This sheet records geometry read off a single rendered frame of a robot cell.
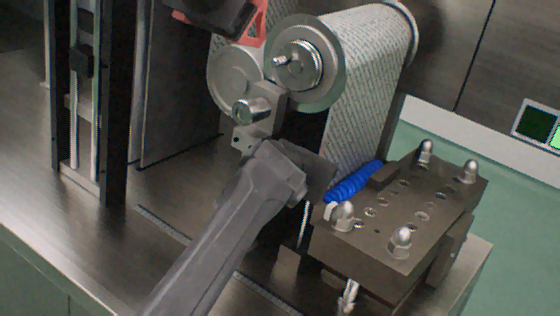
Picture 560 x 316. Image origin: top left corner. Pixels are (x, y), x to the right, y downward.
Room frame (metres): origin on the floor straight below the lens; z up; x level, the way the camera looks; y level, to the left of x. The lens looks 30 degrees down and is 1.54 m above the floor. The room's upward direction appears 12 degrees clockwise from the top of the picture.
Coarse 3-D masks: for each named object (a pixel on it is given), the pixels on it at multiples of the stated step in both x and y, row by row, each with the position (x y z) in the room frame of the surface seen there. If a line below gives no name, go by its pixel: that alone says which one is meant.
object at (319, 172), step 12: (288, 144) 0.75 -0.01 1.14; (300, 156) 0.68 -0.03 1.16; (312, 156) 0.73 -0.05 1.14; (312, 168) 0.70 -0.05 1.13; (324, 168) 0.71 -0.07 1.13; (336, 168) 0.71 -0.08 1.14; (312, 180) 0.70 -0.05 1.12; (324, 180) 0.70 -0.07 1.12; (312, 192) 0.69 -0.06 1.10; (324, 192) 0.69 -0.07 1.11
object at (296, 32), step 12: (288, 36) 0.81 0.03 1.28; (300, 36) 0.80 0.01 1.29; (312, 36) 0.79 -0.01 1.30; (324, 36) 0.79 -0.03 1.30; (276, 48) 0.82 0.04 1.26; (324, 48) 0.78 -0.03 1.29; (324, 60) 0.78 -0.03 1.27; (276, 72) 0.81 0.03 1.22; (324, 72) 0.77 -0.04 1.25; (336, 72) 0.77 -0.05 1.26; (324, 84) 0.77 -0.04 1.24; (300, 96) 0.79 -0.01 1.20; (312, 96) 0.78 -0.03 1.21; (324, 96) 0.77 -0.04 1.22
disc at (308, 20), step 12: (276, 24) 0.83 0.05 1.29; (288, 24) 0.82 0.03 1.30; (300, 24) 0.81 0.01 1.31; (312, 24) 0.80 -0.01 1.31; (324, 24) 0.79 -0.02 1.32; (276, 36) 0.83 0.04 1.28; (336, 36) 0.78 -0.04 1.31; (264, 48) 0.84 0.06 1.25; (336, 48) 0.77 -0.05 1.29; (264, 60) 0.83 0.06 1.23; (336, 60) 0.77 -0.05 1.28; (348, 72) 0.77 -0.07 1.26; (276, 84) 0.82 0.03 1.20; (336, 84) 0.77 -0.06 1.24; (336, 96) 0.77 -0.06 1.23; (300, 108) 0.79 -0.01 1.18; (312, 108) 0.78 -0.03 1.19; (324, 108) 0.77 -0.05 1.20
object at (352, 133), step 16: (368, 96) 0.88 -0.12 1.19; (384, 96) 0.94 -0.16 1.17; (336, 112) 0.78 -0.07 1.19; (352, 112) 0.83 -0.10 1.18; (368, 112) 0.89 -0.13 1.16; (384, 112) 0.96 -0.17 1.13; (336, 128) 0.80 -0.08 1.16; (352, 128) 0.85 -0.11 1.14; (368, 128) 0.91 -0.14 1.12; (336, 144) 0.81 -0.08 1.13; (352, 144) 0.87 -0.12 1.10; (368, 144) 0.93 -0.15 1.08; (336, 160) 0.82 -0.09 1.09; (352, 160) 0.88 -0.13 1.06; (368, 160) 0.95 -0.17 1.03; (336, 176) 0.84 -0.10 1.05
